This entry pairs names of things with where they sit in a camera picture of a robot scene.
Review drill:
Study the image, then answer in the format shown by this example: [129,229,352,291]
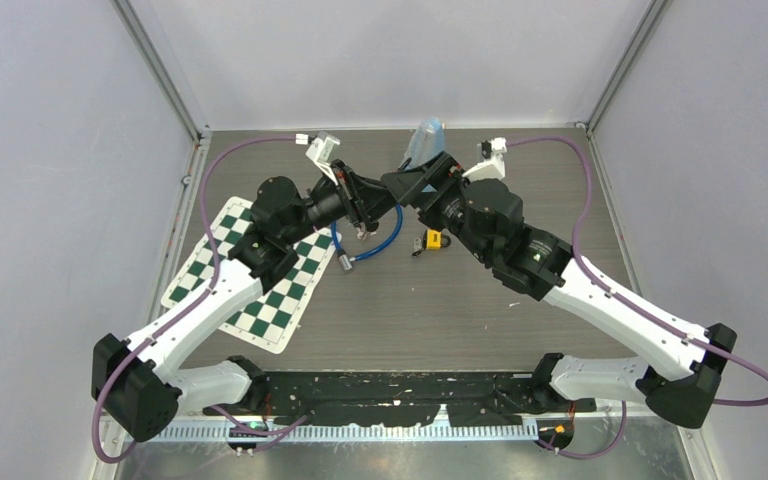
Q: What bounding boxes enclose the yellow padlock key bunch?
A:
[412,238,425,257]

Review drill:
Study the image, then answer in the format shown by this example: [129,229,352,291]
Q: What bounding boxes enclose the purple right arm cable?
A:
[504,136,768,407]

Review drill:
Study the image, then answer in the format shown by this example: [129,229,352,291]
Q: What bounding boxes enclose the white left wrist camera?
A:
[294,132,341,182]

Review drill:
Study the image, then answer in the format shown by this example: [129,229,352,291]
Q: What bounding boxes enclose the blue translucent metronome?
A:
[400,117,446,170]

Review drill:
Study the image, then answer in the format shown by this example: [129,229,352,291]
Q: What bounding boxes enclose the green white chessboard mat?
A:
[160,195,338,356]

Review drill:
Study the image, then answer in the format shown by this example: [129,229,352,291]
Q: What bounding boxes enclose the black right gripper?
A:
[382,150,494,264]

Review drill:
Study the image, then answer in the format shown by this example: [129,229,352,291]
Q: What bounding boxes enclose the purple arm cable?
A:
[90,135,299,465]
[504,136,768,407]

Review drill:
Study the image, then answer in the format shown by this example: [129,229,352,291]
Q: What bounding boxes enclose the yellow padlock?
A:
[423,229,452,250]

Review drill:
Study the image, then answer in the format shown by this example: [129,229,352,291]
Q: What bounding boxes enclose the slotted cable duct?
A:
[152,419,539,444]

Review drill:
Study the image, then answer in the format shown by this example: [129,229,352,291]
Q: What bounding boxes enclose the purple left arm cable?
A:
[90,135,299,465]

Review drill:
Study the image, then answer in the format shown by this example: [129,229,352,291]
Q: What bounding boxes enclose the aluminium corner post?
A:
[575,0,672,139]
[110,0,208,144]

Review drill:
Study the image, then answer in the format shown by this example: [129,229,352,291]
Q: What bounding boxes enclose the aluminium corner post left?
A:
[110,0,208,144]

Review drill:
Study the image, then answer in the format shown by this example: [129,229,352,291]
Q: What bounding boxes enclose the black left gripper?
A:
[282,159,397,246]

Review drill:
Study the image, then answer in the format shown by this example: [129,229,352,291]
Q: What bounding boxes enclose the small silver keys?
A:
[356,226,375,241]

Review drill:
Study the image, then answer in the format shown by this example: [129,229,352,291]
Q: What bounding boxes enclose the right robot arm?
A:
[382,153,737,429]

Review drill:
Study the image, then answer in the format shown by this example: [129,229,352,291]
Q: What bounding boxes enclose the blue cable lock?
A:
[330,201,404,274]

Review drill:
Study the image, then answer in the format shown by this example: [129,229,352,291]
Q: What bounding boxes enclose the aluminium corner post right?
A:
[575,0,672,139]

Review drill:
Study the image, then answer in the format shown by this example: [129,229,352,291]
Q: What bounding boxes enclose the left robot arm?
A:
[92,160,397,442]

